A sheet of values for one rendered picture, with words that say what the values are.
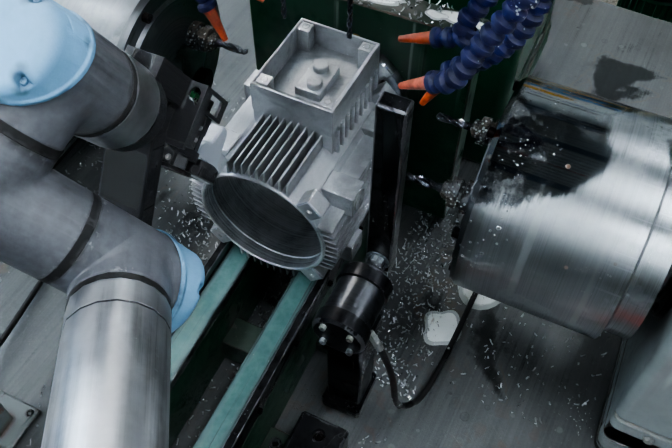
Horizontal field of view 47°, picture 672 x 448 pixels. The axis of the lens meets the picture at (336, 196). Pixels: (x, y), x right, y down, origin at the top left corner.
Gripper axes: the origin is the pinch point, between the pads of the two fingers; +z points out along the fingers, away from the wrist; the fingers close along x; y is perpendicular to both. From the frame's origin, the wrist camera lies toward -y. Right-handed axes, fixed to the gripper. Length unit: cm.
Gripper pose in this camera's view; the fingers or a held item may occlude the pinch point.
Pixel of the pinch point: (201, 177)
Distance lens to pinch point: 83.6
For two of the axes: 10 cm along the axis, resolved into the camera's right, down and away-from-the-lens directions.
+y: 3.7, -9.3, 0.9
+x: -9.1, -3.4, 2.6
